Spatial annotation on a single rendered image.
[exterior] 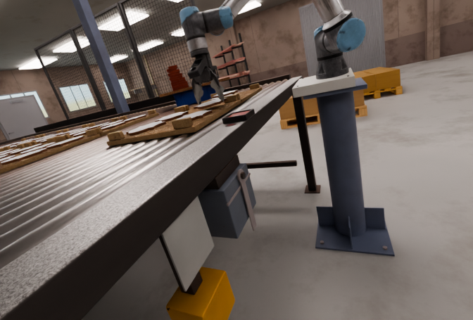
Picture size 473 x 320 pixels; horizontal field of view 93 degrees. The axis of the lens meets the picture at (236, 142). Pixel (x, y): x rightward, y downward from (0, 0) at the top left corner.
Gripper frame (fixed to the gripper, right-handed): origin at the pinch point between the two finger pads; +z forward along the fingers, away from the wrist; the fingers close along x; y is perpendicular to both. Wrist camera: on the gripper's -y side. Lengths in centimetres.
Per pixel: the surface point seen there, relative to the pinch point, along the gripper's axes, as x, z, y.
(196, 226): -19, 17, -55
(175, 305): -16, 28, -62
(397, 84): -163, 67, 409
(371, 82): -122, 53, 406
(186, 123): -7.0, 2.2, -30.6
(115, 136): 20.9, 1.9, -30.6
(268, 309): -7, 96, -11
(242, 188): -23.4, 17.8, -40.3
